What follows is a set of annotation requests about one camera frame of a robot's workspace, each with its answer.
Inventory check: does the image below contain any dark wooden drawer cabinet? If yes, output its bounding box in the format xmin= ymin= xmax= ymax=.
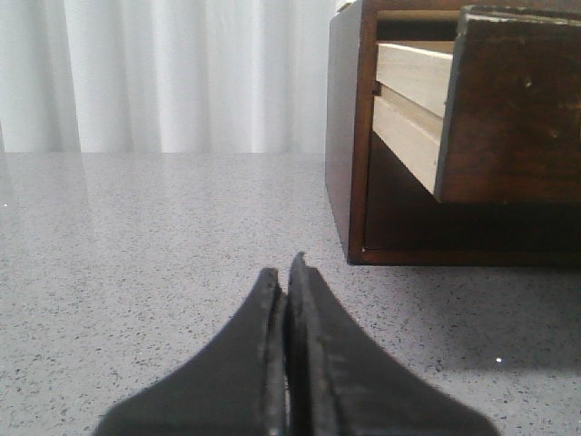
xmin=325 ymin=1 xmax=580 ymax=266

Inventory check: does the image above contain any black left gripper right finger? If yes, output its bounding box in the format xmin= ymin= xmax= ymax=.
xmin=285 ymin=253 xmax=497 ymax=435

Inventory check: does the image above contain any wooden drawer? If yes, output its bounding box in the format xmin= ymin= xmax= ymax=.
xmin=372 ymin=5 xmax=580 ymax=204
xmin=365 ymin=134 xmax=580 ymax=252

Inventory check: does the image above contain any white pleated curtain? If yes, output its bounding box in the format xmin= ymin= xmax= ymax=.
xmin=1 ymin=1 xmax=336 ymax=153

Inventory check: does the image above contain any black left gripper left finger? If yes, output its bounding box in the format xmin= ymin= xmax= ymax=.
xmin=95 ymin=268 xmax=287 ymax=435

